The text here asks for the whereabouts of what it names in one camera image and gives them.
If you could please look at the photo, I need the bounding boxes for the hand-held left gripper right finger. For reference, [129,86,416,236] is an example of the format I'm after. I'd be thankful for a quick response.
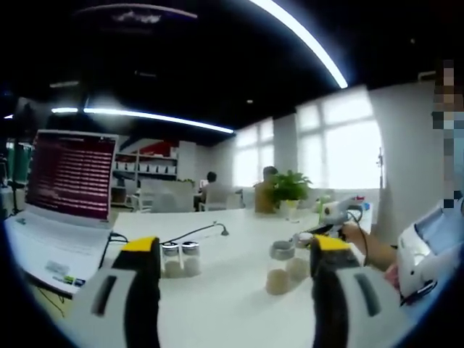
[309,233,413,348]

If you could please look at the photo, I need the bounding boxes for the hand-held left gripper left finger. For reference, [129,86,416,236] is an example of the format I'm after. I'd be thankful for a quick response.
[67,235,162,348]

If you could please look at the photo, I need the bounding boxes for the seasoning bottle pale tan powder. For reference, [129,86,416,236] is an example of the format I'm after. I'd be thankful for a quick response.
[286,231,315,283]

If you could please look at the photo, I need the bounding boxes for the seasoning bottle white powder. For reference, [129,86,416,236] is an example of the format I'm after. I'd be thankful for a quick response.
[181,241,202,277]
[159,241,182,278]

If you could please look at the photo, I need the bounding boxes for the seasoning bottle brown granules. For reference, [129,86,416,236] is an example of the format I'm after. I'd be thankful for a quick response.
[265,240,295,295]

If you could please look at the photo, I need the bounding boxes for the person's right hand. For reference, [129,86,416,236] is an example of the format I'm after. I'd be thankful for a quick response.
[342,223,363,244]

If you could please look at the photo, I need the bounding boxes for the potted green plant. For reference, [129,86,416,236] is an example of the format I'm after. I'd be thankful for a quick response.
[270,170,313,220]

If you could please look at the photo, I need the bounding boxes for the large bright window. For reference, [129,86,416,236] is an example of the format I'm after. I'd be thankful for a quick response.
[234,119,276,189]
[295,85,384,190]

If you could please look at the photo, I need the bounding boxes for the white t-shirt red print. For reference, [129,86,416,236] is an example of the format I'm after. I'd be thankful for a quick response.
[384,262,402,291]

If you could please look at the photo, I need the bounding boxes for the brown paper bag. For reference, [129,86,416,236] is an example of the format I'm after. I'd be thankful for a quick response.
[253,181,276,213]

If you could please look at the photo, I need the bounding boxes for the white chest-worn device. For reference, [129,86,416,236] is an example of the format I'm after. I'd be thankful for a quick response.
[397,201,464,304]

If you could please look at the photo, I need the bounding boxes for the row of white storage bins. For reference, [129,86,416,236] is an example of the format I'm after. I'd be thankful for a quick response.
[115,162,178,175]

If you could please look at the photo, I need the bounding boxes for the silver open laptop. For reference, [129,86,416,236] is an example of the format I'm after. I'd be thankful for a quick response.
[3,128,120,297]

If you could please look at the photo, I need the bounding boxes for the white storage shelf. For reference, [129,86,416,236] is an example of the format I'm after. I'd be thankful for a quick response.
[112,150,179,207]

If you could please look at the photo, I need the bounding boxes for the long ceiling light strip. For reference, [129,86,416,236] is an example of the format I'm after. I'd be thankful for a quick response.
[249,0,349,89]
[50,107,235,134]

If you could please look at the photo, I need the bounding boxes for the teal board on stand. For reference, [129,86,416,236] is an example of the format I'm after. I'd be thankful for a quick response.
[5,141,32,182]

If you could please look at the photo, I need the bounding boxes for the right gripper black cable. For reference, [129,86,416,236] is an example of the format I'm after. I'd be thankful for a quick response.
[347,208,369,268]

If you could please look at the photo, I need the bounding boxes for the black laptop power cable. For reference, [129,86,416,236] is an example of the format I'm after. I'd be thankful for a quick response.
[108,222,231,246]

